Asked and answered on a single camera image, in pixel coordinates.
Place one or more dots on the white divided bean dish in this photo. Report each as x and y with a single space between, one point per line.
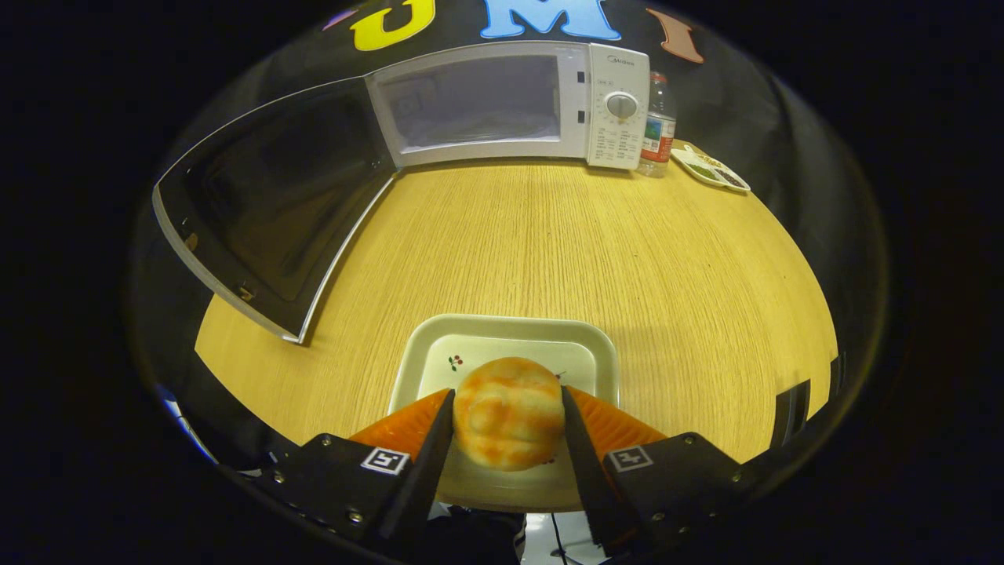
706 169

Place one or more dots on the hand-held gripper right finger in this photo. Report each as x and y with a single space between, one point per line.
592 479

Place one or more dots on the square cream plate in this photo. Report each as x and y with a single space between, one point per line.
502 337

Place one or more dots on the white microwave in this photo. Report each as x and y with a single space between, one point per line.
616 141

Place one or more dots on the clear plastic water bottle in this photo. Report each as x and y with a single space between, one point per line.
657 133

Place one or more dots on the round golden bread bun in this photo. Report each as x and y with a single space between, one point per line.
510 412

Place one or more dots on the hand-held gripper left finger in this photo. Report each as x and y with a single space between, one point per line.
427 471

